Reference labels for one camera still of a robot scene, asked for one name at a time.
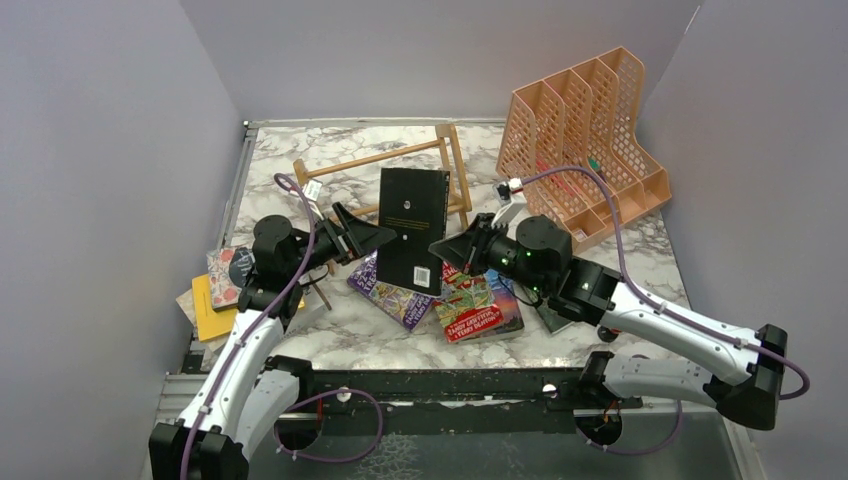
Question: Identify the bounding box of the purple 52-storey treehouse book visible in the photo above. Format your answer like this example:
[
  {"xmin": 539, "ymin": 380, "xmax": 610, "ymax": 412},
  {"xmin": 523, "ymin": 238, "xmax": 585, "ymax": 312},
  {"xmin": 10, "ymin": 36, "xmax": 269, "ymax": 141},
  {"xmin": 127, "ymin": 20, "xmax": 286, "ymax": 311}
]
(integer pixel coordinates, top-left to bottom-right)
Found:
[{"xmin": 347, "ymin": 252, "xmax": 435, "ymax": 331}]

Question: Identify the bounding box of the red item in organizer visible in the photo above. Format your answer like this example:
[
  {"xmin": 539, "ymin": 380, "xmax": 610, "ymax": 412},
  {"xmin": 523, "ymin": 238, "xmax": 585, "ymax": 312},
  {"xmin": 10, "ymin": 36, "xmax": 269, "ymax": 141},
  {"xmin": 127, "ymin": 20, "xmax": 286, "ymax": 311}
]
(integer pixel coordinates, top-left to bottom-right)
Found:
[{"xmin": 535, "ymin": 154, "xmax": 578, "ymax": 203}]

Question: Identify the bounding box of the black moon and sixpence book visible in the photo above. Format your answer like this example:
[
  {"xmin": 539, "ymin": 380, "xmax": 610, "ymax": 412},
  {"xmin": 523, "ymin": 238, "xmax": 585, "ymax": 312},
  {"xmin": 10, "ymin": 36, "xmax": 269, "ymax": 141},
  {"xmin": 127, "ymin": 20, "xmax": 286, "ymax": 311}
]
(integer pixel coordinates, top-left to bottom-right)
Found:
[{"xmin": 376, "ymin": 168, "xmax": 450, "ymax": 298}]

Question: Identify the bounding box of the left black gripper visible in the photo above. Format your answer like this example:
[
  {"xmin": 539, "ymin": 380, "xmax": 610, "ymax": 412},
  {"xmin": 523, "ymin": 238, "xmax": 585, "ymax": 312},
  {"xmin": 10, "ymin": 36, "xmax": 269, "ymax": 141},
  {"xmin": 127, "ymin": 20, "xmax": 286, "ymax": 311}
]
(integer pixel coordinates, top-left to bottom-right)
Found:
[{"xmin": 287, "ymin": 202, "xmax": 397, "ymax": 279}]

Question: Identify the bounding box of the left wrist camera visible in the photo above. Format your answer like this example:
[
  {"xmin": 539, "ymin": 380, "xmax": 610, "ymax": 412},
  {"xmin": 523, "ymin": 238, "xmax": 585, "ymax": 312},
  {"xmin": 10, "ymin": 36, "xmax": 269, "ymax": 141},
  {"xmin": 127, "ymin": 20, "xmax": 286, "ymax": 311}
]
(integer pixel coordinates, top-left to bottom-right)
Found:
[{"xmin": 301, "ymin": 179, "xmax": 323, "ymax": 203}]

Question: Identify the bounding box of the orange plastic file organizer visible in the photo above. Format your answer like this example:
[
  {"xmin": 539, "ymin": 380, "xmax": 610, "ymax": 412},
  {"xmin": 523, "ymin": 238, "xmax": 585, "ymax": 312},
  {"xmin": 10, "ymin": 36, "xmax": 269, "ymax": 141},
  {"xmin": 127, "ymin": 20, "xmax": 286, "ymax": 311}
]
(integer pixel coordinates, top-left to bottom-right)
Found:
[{"xmin": 496, "ymin": 47, "xmax": 672, "ymax": 253}]

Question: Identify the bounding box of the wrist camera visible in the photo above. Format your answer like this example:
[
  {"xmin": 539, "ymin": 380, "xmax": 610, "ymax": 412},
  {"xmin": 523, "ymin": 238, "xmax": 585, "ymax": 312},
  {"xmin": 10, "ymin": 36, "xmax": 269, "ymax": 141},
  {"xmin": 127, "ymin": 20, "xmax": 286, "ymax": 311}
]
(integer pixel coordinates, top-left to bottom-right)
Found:
[
  {"xmin": 301, "ymin": 179, "xmax": 323, "ymax": 203},
  {"xmin": 493, "ymin": 178, "xmax": 527, "ymax": 226}
]

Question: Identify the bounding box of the red 13-storey treehouse book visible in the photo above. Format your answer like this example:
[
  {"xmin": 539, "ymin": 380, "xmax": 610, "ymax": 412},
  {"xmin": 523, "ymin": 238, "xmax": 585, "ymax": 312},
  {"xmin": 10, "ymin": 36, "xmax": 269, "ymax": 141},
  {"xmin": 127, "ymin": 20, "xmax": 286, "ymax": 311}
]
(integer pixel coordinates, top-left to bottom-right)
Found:
[{"xmin": 434, "ymin": 262, "xmax": 506, "ymax": 344}]

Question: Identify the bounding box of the white furniture book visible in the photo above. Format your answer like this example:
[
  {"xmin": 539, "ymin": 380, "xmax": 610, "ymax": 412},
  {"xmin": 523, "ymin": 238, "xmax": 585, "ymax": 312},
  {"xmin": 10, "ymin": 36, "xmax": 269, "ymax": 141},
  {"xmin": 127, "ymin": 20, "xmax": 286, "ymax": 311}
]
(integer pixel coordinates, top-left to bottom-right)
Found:
[{"xmin": 189, "ymin": 285, "xmax": 332, "ymax": 371}]

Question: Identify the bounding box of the purple cable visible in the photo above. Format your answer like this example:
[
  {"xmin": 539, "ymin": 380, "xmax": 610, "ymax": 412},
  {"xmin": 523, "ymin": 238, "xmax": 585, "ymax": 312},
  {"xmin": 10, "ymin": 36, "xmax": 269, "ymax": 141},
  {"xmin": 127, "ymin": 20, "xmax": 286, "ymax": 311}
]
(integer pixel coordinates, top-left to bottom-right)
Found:
[
  {"xmin": 178, "ymin": 173, "xmax": 386, "ymax": 480},
  {"xmin": 516, "ymin": 165, "xmax": 812, "ymax": 458}
]

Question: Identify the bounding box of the floral little women book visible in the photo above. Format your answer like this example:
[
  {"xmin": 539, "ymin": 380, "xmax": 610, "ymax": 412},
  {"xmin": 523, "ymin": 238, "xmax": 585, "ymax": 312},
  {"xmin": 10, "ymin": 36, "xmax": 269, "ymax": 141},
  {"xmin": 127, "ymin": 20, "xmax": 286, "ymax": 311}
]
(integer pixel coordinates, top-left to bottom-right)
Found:
[{"xmin": 206, "ymin": 245, "xmax": 254, "ymax": 311}]

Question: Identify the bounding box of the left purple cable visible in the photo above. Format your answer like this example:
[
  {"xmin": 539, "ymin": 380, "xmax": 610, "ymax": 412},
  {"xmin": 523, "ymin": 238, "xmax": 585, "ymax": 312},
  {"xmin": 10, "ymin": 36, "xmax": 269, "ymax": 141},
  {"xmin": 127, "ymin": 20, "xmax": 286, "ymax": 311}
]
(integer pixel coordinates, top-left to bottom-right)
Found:
[{"xmin": 178, "ymin": 173, "xmax": 386, "ymax": 480}]

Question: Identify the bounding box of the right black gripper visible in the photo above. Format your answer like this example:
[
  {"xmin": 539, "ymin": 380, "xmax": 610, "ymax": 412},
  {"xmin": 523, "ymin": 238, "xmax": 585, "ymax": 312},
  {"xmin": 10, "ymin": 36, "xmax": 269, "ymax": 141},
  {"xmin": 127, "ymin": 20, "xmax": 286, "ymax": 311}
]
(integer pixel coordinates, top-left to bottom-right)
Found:
[{"xmin": 431, "ymin": 212, "xmax": 551, "ymax": 295}]

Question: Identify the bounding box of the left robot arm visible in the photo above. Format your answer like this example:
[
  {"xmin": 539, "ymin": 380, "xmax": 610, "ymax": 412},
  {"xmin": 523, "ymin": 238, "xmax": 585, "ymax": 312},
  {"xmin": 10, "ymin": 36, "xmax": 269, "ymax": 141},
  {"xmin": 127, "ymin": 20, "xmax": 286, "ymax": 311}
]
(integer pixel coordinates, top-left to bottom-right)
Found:
[{"xmin": 148, "ymin": 203, "xmax": 396, "ymax": 479}]

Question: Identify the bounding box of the green alice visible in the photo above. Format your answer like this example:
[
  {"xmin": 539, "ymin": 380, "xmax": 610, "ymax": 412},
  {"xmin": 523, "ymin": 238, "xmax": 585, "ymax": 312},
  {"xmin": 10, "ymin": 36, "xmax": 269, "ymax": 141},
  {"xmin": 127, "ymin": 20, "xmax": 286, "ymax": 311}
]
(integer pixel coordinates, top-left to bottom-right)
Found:
[{"xmin": 535, "ymin": 304, "xmax": 573, "ymax": 335}]

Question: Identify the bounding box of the yellow book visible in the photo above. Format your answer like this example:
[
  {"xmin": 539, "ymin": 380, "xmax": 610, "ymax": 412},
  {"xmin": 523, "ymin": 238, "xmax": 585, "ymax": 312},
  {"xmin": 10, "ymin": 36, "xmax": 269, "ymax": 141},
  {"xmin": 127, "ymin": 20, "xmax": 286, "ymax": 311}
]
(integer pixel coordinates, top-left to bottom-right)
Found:
[{"xmin": 191, "ymin": 274, "xmax": 307, "ymax": 344}]

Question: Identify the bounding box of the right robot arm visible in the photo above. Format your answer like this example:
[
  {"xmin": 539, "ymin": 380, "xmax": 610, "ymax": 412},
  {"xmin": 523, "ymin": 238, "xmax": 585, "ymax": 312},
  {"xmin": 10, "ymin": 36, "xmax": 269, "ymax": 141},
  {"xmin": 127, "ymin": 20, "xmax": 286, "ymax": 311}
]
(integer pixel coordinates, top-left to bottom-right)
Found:
[{"xmin": 429, "ymin": 214, "xmax": 788, "ymax": 431}]

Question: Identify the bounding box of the blue book under red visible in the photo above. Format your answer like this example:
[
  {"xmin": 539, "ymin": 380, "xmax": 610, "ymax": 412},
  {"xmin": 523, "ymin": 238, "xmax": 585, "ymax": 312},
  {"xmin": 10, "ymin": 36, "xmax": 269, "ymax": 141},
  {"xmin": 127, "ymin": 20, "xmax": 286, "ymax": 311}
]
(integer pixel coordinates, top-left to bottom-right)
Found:
[{"xmin": 456, "ymin": 270, "xmax": 525, "ymax": 344}]

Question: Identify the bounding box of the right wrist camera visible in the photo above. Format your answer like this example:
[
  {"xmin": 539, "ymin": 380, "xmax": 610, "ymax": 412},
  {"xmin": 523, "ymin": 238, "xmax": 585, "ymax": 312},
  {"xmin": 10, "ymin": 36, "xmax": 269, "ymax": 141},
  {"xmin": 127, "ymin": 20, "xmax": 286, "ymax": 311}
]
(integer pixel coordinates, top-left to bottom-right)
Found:
[{"xmin": 493, "ymin": 178, "xmax": 527, "ymax": 226}]

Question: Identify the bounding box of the wooden book rack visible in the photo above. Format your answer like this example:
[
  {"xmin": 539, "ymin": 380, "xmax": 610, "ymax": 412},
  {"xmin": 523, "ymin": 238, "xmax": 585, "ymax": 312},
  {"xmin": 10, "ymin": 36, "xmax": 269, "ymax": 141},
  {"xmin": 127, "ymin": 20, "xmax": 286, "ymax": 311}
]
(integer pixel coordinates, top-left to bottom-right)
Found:
[{"xmin": 293, "ymin": 123, "xmax": 472, "ymax": 279}]

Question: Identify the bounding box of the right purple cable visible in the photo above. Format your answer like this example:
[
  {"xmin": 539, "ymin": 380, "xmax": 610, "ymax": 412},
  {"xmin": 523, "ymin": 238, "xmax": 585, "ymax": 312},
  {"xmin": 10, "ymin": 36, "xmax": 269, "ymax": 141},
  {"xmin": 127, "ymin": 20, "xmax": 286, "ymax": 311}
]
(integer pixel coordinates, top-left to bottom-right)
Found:
[{"xmin": 516, "ymin": 165, "xmax": 812, "ymax": 458}]

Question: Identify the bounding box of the black front rail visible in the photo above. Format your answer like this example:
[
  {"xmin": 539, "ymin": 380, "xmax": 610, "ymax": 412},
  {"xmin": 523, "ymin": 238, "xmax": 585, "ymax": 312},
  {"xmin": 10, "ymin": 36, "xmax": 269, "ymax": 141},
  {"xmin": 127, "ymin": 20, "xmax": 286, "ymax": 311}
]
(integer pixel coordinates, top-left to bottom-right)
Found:
[{"xmin": 264, "ymin": 358, "xmax": 612, "ymax": 436}]

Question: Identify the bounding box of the red black small bottle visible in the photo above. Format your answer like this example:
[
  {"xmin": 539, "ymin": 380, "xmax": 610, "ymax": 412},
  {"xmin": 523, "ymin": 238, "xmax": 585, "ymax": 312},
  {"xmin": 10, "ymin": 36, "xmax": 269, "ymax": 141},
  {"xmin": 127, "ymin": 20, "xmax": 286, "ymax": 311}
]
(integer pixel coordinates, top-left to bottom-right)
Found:
[{"xmin": 596, "ymin": 326, "xmax": 620, "ymax": 343}]

